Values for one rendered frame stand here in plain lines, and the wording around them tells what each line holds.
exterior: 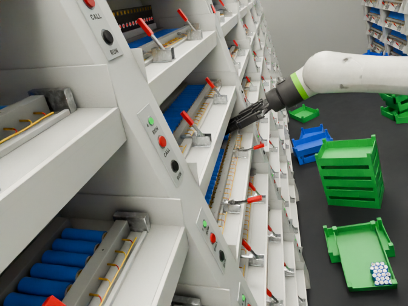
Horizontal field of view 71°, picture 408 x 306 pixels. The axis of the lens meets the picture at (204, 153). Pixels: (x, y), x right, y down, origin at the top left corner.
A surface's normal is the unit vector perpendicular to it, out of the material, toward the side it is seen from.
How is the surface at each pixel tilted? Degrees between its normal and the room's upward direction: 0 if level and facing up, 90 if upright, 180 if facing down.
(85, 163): 108
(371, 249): 21
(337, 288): 0
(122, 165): 90
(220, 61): 90
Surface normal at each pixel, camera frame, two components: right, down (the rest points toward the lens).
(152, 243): -0.10, -0.87
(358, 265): -0.43, -0.60
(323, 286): -0.39, -0.83
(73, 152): 0.97, 0.02
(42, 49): -0.20, 0.49
